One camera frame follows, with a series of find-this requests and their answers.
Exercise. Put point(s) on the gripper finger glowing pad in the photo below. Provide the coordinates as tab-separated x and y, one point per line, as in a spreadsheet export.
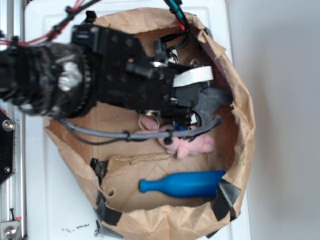
193	76

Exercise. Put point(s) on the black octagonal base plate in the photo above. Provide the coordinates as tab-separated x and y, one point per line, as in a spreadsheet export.
6	147

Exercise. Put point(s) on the blue plastic bowling pin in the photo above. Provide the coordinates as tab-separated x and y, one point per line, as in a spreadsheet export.
185	184

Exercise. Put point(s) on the brown paper bag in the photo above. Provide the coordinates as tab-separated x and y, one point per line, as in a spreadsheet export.
109	175

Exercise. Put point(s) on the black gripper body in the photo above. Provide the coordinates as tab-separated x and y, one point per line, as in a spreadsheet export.
123	75

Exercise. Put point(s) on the pink plush toy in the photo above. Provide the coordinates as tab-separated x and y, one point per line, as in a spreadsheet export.
204	143

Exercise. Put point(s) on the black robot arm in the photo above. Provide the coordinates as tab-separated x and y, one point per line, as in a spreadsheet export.
51	79

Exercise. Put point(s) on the aluminium frame rail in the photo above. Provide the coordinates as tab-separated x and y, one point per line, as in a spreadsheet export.
13	210

